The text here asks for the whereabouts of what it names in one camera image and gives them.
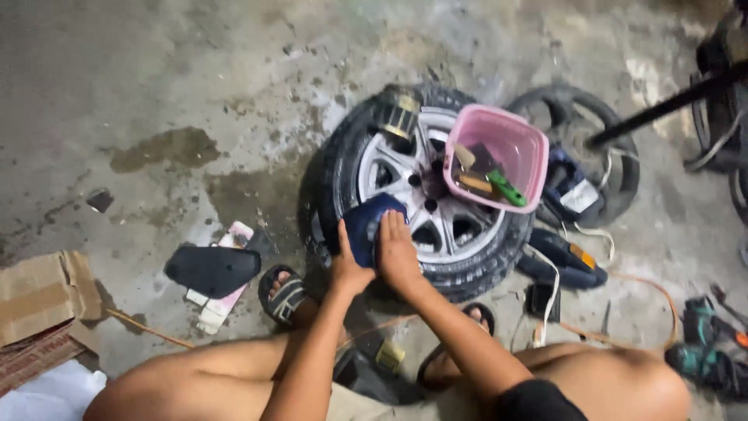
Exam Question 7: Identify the small black box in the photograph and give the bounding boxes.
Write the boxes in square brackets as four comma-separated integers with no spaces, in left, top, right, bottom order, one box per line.
[525,282,562,324]

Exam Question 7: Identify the black plastic panel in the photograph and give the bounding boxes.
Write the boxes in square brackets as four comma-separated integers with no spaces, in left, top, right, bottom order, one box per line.
[163,245,263,301]

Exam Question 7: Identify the thin wooden stick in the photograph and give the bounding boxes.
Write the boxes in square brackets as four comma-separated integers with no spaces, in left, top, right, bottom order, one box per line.
[104,308,195,350]

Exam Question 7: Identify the orange cable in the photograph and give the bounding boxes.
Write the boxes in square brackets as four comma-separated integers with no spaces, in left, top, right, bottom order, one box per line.
[338,271,682,353]

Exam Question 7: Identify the white and pink carton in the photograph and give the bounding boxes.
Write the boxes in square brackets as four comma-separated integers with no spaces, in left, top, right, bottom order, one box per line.
[185,220,256,336]

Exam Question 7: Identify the person's right sandal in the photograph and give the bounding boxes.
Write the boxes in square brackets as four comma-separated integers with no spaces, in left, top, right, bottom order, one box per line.
[415,302,497,393]

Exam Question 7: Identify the black and gold can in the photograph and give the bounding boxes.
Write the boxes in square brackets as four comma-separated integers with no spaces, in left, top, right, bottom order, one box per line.
[373,87,423,141]

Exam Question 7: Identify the small yellow packet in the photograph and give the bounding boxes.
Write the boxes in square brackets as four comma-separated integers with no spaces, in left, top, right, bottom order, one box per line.
[374,340,406,374]

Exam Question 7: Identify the car wheel with silver rim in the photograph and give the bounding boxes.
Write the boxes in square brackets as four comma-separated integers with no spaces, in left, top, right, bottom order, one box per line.
[309,82,536,303]

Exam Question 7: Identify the dark blue cloth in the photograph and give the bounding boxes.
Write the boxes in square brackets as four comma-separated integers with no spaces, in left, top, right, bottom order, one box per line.
[342,192,409,270]

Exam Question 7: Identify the pink plastic basket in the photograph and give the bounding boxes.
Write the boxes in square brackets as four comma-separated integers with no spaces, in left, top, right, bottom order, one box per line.
[442,104,550,215]

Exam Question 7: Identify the green handled tool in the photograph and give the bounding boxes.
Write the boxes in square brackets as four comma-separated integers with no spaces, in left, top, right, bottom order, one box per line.
[486,169,528,208]

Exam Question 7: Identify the white cable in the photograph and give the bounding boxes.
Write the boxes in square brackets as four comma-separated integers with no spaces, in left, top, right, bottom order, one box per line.
[523,221,616,348]

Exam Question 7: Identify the small dark stone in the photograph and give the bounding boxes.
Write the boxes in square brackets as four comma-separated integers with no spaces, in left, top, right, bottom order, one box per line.
[86,188,115,215]

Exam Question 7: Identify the person's left sandal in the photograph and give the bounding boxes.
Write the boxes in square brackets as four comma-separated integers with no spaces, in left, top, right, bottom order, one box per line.
[258,264,310,327]

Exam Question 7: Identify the person's right leg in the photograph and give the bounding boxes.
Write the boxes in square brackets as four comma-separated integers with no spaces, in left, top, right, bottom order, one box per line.
[420,307,694,421]

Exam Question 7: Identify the blue power tool white label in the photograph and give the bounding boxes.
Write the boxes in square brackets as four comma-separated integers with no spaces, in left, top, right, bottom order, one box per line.
[540,145,606,228]

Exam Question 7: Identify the brown cardboard box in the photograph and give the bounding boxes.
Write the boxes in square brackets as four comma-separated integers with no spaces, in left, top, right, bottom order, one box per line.
[0,249,104,400]

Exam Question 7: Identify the dark blue tool orange label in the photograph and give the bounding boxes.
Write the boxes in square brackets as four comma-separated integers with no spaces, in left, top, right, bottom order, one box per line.
[517,227,609,291]

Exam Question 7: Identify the person's right hand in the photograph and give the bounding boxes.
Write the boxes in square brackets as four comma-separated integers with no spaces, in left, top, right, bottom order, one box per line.
[376,210,426,288]

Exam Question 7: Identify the white plastic bag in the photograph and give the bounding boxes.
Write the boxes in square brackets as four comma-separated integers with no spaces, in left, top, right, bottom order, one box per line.
[0,358,108,421]

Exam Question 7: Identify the black plastic container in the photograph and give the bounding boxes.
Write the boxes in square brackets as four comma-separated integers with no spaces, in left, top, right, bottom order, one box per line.
[332,344,429,407]

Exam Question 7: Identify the person's left leg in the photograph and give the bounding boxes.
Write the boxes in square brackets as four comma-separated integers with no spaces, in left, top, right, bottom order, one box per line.
[82,269,351,421]

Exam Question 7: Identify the teal cordless drill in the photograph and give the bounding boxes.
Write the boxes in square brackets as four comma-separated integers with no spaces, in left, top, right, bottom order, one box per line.
[664,294,748,404]

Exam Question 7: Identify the person's sandal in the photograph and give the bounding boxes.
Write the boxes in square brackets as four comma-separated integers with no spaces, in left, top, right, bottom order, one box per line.
[258,264,310,327]
[415,302,497,393]

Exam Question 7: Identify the black metal bar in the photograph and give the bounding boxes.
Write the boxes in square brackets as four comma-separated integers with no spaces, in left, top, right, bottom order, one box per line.
[586,57,748,151]

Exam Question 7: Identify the person's left hand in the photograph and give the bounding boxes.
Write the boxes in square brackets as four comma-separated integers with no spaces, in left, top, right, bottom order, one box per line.
[329,219,376,295]

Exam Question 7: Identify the wooden brush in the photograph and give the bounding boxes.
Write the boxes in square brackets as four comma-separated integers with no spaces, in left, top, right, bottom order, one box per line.
[452,143,499,197]

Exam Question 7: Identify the person's leg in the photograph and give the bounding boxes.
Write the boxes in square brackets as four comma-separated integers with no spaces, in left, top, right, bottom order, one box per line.
[82,269,351,421]
[420,307,694,421]

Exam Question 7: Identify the black spoked wheel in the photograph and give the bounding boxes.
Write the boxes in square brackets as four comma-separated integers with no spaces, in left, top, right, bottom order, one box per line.
[505,85,641,230]

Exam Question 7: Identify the person's black shorts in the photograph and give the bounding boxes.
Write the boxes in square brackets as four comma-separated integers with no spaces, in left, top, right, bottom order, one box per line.
[492,378,589,421]

